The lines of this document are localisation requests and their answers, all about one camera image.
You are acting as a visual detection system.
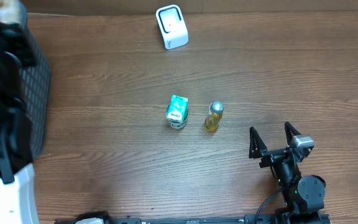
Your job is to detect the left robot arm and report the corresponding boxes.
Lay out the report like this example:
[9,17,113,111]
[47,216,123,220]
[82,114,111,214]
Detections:
[0,1,51,223]

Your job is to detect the white barcode scanner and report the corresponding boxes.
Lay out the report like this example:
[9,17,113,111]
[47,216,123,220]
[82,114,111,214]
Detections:
[155,4,189,50]

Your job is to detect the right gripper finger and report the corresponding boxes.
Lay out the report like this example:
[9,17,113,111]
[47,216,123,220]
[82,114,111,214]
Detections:
[284,121,301,146]
[249,126,268,159]

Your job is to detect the brown Pantree snack pouch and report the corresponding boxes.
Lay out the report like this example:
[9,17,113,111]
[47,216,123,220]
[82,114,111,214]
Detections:
[0,0,21,24]

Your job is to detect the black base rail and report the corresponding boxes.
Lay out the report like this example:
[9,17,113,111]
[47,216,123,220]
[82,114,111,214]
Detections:
[54,213,332,224]

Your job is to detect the grey plastic mesh basket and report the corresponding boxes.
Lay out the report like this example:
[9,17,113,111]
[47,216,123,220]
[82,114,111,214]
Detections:
[21,5,51,159]

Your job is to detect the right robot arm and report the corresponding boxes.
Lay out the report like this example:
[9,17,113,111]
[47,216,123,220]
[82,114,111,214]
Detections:
[245,122,331,223]

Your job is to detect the green lidded jar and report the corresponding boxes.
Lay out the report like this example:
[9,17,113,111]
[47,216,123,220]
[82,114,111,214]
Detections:
[165,95,188,129]

